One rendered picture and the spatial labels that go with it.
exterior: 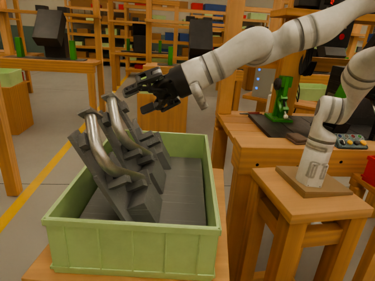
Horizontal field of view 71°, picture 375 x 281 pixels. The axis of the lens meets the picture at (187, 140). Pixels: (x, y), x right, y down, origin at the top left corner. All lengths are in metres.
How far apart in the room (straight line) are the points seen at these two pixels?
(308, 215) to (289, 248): 0.15
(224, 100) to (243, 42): 1.20
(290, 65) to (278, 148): 0.74
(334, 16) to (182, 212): 0.65
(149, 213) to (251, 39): 0.52
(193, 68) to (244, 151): 0.72
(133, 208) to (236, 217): 0.79
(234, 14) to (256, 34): 1.14
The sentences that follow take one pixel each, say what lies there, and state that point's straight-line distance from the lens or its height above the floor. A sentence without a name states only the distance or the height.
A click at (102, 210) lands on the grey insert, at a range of 0.88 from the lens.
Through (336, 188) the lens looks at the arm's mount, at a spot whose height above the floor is 0.87.
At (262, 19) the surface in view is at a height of 2.02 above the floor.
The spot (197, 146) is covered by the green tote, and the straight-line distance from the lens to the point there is 1.18.
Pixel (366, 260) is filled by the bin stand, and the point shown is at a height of 0.49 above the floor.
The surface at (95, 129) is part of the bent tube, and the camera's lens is 0.68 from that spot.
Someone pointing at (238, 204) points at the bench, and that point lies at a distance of 1.41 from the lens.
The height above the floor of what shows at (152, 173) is 0.93.
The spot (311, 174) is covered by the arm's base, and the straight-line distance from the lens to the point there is 1.06.
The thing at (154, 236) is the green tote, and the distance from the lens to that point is 0.66.
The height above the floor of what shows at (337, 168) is 0.80.
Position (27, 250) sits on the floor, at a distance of 2.12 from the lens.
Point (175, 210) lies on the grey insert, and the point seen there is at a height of 0.85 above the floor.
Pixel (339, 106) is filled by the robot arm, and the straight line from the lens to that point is 1.01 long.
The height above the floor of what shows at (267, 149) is 0.89.
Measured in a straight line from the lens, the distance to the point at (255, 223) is 1.26.
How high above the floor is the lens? 1.37
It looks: 22 degrees down
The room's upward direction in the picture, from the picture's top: 4 degrees clockwise
